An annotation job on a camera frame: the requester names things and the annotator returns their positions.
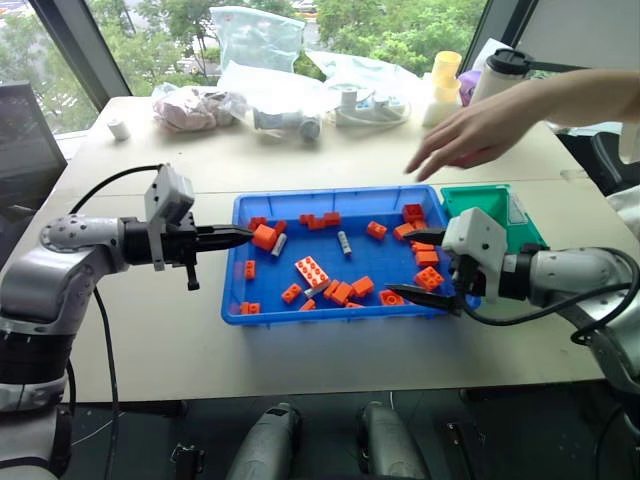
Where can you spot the person's bare forearm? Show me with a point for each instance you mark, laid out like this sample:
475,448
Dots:
585,95

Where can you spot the white plate with orange studs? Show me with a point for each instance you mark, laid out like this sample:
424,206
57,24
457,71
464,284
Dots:
312,271

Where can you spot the clear bluish plastic bag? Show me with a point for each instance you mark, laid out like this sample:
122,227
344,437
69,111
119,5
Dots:
257,40

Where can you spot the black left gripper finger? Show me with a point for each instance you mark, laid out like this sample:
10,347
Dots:
220,232
220,244

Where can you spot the white tumbler with black lid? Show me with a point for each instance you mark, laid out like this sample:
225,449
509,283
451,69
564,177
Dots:
495,75

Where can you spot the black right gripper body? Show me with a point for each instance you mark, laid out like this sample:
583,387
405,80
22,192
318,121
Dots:
470,277

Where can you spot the person's bare hand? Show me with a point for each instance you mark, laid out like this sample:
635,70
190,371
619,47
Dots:
470,132

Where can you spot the red orange square block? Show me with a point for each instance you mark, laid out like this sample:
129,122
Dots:
414,213

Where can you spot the blue plastic tray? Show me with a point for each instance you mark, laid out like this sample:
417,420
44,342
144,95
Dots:
360,265

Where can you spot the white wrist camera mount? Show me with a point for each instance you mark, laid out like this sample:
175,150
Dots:
475,235
167,192

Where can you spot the grey rounded robot leg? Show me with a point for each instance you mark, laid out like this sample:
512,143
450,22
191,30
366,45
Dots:
265,445
387,445

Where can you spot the grey cylinder in plastic bag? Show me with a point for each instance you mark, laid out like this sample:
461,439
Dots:
300,125

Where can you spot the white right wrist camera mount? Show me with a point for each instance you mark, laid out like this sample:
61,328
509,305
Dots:
475,235

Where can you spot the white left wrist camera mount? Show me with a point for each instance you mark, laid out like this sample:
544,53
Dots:
167,192

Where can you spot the flat orange building block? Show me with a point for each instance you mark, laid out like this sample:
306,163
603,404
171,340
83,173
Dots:
423,247

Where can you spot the pink cloth in plastic bag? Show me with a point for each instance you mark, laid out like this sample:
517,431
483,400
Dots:
192,110

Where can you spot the yellow stacked cups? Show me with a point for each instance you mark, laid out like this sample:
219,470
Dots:
446,75

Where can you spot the small white roll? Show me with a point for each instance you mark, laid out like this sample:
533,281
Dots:
119,129

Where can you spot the white cloth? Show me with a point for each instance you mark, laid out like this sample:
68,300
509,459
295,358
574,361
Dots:
625,210

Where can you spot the dark monitor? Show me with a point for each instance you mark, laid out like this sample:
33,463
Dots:
25,150

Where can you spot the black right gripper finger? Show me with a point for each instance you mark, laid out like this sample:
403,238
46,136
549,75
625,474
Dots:
425,236
425,298

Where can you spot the crumpled clear plastic bag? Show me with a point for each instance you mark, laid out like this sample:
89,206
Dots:
310,85

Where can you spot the green plastic bin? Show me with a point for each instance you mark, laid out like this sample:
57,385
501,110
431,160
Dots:
480,202

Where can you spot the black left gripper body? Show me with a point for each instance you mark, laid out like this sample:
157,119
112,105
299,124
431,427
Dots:
177,245

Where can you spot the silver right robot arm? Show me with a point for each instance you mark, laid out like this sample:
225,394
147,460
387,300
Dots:
575,275

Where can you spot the black office chair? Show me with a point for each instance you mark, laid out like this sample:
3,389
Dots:
612,160

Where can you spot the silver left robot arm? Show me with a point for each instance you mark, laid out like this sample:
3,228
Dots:
45,285

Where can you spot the purple object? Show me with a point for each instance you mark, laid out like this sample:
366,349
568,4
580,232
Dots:
469,86

